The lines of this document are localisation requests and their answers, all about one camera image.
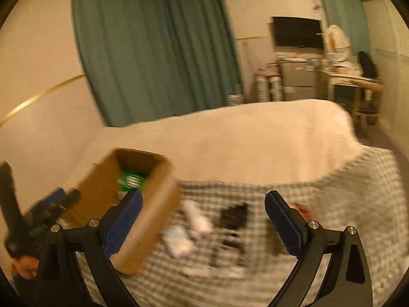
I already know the green packet in box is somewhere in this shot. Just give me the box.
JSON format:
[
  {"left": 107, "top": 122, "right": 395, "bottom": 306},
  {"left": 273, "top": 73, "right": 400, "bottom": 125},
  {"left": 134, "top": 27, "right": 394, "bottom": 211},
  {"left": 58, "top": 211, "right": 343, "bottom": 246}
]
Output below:
[{"left": 117, "top": 171, "right": 146, "bottom": 193}]

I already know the blue cloud tissue pack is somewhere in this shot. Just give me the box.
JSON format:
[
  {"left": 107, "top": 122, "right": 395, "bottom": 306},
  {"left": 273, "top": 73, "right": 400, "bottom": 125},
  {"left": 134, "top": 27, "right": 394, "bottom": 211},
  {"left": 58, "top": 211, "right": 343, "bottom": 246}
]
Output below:
[{"left": 162, "top": 225, "right": 194, "bottom": 258}]

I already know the checkered bed sheet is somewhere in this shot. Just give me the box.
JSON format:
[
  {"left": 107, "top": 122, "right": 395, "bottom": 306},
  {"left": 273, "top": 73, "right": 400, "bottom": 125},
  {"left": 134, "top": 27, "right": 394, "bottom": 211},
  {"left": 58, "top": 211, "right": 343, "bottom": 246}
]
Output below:
[{"left": 122, "top": 148, "right": 408, "bottom": 306}]

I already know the cardboard box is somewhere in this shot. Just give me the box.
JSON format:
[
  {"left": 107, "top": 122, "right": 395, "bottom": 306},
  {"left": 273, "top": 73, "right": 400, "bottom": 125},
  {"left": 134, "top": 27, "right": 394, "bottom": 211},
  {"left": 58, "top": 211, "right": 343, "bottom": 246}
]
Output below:
[{"left": 62, "top": 148, "right": 182, "bottom": 275}]

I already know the cream quilted blanket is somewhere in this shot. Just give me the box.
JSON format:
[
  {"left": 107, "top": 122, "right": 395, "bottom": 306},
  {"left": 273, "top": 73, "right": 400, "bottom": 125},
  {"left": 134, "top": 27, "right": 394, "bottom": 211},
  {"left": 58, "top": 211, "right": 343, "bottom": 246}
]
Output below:
[{"left": 66, "top": 99, "right": 365, "bottom": 187}]

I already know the wooden vanity desk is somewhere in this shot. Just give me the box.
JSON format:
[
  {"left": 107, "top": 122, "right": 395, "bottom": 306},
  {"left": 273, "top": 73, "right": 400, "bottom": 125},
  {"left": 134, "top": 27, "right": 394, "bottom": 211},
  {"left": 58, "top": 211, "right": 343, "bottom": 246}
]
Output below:
[{"left": 318, "top": 69, "right": 385, "bottom": 131}]

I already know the grey mini fridge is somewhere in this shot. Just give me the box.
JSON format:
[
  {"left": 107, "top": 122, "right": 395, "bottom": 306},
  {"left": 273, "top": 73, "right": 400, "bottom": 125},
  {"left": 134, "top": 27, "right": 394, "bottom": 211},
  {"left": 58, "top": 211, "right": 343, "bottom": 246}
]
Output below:
[{"left": 278, "top": 58, "right": 317, "bottom": 101}]

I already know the black bag on chair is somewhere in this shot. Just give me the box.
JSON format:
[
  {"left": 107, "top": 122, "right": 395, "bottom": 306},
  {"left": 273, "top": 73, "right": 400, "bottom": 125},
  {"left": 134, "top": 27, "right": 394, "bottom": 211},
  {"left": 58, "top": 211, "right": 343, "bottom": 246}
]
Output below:
[{"left": 358, "top": 51, "right": 378, "bottom": 79}]

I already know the teal curtain left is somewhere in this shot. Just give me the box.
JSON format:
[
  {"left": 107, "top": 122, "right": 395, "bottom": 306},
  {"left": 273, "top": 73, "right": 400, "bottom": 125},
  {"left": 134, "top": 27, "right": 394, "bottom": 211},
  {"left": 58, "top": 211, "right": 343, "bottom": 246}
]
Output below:
[{"left": 71, "top": 0, "right": 243, "bottom": 127}]

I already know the teal curtain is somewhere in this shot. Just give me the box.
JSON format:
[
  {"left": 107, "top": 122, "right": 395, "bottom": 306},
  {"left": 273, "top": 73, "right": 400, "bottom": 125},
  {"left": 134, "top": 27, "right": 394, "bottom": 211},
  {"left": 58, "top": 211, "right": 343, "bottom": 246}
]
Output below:
[
  {"left": 71, "top": 0, "right": 243, "bottom": 127},
  {"left": 322, "top": 0, "right": 370, "bottom": 56}
]

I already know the round vanity mirror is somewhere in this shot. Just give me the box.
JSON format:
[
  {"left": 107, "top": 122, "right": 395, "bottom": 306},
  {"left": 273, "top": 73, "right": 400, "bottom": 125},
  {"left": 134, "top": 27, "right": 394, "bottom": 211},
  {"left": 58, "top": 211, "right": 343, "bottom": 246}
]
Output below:
[{"left": 324, "top": 24, "right": 351, "bottom": 62}]

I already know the white louvered wardrobe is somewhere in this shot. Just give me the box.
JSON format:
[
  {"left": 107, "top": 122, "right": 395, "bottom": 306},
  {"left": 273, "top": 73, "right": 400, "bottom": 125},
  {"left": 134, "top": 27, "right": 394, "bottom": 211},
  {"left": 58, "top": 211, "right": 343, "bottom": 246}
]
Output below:
[{"left": 361, "top": 0, "right": 408, "bottom": 155}]

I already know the teal curtain right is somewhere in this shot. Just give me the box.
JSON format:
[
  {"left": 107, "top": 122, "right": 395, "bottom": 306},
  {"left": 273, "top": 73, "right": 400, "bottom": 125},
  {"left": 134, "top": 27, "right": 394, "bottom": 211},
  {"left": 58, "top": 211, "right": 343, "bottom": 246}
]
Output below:
[{"left": 322, "top": 0, "right": 370, "bottom": 56}]

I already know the black wall television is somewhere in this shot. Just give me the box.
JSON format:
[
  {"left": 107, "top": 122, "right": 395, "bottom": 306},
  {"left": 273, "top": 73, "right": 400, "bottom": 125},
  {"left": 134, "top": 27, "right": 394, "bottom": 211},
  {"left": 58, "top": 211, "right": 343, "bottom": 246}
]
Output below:
[{"left": 271, "top": 17, "right": 324, "bottom": 49}]

